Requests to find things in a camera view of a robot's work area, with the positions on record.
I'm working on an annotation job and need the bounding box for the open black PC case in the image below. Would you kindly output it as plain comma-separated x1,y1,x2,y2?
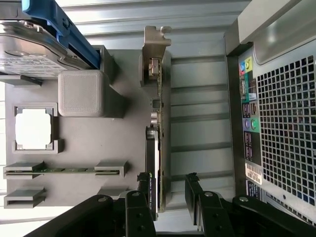
223,0,316,223

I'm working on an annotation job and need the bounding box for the silver CPU chip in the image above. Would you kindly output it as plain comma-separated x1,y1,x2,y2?
15,113,54,150

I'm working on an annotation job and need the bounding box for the green RAM stick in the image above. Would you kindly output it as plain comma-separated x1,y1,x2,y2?
4,166,119,175

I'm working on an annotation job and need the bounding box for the hard disk in blue bracket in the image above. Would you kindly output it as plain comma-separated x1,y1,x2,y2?
0,0,101,77

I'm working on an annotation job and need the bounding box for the grey plastic parts rack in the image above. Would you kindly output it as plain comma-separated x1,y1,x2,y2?
3,45,173,215

